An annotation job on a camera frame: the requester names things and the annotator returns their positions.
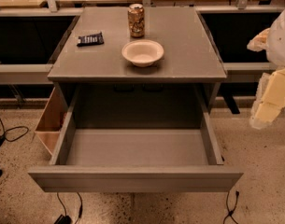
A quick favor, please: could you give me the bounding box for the black cable left floor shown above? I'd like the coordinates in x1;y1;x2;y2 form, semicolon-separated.
0;108;30;152

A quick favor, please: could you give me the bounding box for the orange soda can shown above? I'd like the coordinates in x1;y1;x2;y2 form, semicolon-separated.
128;4;145;38

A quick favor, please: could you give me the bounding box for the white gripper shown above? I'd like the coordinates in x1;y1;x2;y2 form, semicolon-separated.
247;9;285;130

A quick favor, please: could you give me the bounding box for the black cable floor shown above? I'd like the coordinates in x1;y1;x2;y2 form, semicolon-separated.
222;189;241;224
0;108;30;152

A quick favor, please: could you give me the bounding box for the grey cabinet with top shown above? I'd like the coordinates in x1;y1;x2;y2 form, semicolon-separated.
49;7;226;129

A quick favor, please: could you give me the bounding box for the white paper bowl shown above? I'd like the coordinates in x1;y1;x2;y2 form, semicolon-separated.
121;39;164;67

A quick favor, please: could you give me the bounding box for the black cable right floor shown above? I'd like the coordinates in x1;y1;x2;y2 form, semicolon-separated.
222;189;241;224

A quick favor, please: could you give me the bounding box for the black cable under drawer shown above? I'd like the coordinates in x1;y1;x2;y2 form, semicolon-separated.
53;192;84;224

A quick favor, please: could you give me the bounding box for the wooden side box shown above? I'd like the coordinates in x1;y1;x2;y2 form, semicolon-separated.
35;89;66;155

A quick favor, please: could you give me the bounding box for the open grey top drawer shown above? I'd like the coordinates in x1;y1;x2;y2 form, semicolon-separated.
27;83;244;193

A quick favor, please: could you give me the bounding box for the dark snack bar wrapper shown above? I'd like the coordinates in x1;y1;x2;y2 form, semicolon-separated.
77;33;104;47

